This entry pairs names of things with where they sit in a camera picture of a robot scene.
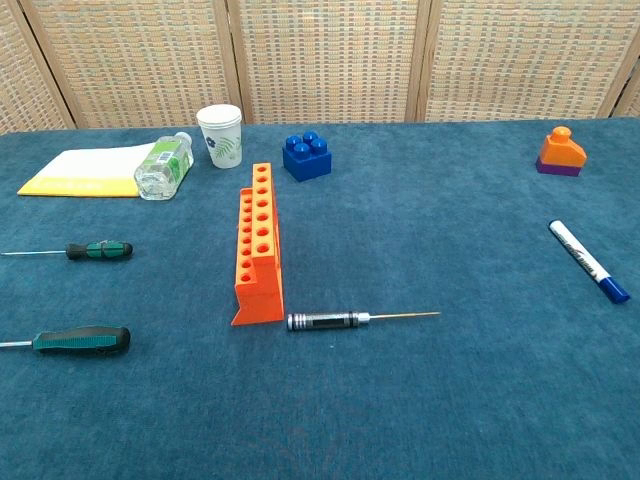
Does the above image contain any silver black precision screwdriver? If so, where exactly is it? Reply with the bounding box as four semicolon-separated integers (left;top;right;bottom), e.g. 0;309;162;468
286;310;442;333

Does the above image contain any large green-black screwdriver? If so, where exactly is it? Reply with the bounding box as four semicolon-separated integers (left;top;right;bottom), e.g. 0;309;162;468
0;325;132;357

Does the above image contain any orange screwdriver rack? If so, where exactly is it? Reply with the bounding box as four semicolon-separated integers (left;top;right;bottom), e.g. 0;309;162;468
230;162;286;328

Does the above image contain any clear plastic bottle green label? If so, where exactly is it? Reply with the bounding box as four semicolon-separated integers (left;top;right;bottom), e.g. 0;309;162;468
133;131;195;202

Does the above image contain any yellow white booklet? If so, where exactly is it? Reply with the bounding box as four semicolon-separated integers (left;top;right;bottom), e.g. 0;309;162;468
17;142;157;199

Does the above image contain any white paper cup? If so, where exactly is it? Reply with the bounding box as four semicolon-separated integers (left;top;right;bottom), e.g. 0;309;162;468
195;104;244;170

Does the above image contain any woven folding screen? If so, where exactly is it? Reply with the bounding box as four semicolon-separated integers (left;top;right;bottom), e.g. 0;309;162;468
0;0;640;135

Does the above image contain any white marker blue cap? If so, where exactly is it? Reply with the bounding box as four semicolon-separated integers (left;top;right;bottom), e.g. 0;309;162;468
548;219;631;305

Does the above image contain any small green-black screwdriver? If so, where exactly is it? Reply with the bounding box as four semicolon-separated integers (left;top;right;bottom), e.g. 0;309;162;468
0;240;134;262

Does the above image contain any orange purple toy block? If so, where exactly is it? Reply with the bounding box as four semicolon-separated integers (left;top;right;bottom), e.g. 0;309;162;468
536;125;588;177

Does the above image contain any blue building block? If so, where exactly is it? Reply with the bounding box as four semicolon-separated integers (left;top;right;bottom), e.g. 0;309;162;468
282;130;333;183

